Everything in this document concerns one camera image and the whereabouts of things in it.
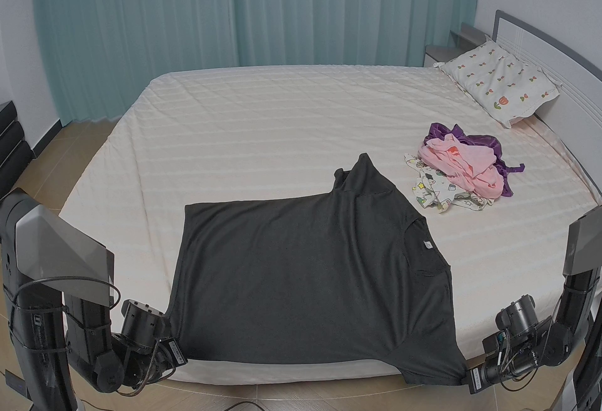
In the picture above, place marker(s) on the pink garment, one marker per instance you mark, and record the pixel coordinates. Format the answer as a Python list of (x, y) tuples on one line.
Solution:
[(470, 164)]

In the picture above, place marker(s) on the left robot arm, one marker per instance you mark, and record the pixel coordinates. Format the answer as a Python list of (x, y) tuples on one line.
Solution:
[(61, 249)]

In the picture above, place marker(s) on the black T-shirt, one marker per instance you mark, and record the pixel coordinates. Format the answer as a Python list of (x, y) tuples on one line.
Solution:
[(305, 282)]

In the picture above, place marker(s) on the white printed pillow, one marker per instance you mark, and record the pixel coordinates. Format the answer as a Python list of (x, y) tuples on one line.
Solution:
[(498, 75)]

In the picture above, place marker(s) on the purple garment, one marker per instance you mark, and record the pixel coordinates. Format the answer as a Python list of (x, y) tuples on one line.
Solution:
[(484, 143)]

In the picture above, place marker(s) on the bed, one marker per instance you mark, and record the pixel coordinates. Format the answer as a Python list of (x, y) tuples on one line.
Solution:
[(282, 127)]

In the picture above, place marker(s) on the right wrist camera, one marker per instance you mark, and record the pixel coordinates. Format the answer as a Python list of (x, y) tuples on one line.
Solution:
[(494, 343)]

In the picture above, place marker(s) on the grey white bedside table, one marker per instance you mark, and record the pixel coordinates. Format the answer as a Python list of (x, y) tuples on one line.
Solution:
[(437, 55)]

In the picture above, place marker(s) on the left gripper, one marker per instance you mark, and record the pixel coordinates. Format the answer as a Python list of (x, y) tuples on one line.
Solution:
[(169, 355)]

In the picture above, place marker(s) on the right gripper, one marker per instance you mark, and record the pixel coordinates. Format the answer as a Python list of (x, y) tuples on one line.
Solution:
[(494, 371)]

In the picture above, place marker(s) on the white printed garment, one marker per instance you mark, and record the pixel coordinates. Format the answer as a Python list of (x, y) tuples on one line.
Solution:
[(435, 193)]

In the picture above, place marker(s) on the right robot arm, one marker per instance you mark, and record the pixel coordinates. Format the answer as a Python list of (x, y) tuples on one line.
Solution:
[(581, 249)]

